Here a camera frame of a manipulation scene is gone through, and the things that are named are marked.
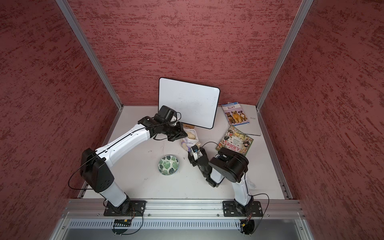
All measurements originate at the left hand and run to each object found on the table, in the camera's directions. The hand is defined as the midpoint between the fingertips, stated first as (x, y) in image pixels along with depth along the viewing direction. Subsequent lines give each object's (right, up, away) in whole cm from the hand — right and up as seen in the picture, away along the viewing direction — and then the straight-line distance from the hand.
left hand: (187, 137), depth 78 cm
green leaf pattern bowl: (-12, -18, +9) cm, 24 cm away
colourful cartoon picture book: (+32, -4, +22) cm, 39 cm away
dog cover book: (+35, +14, +35) cm, 52 cm away
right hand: (+3, -10, +15) cm, 19 cm away
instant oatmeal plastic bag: (+2, -2, +1) cm, 3 cm away
